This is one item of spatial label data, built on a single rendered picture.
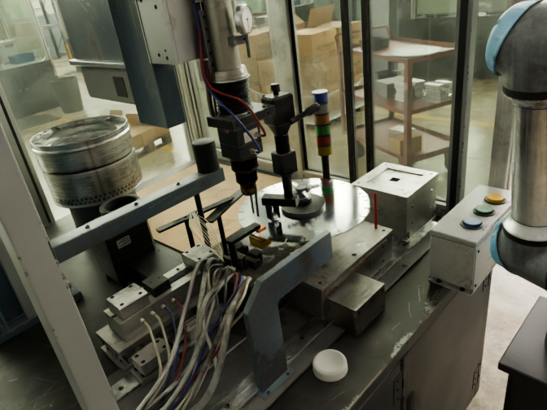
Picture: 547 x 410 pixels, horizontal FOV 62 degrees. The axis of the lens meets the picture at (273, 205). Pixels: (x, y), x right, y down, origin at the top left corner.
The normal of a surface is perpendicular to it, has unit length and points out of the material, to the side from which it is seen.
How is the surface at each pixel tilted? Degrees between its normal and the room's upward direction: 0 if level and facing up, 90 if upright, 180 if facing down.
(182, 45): 90
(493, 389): 0
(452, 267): 90
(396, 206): 90
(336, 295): 0
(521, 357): 0
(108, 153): 90
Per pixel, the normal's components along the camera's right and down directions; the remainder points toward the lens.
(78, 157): 0.24, 0.42
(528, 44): -0.88, 0.22
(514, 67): -0.87, 0.43
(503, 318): -0.13, -0.88
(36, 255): 0.72, 0.23
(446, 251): -0.68, 0.41
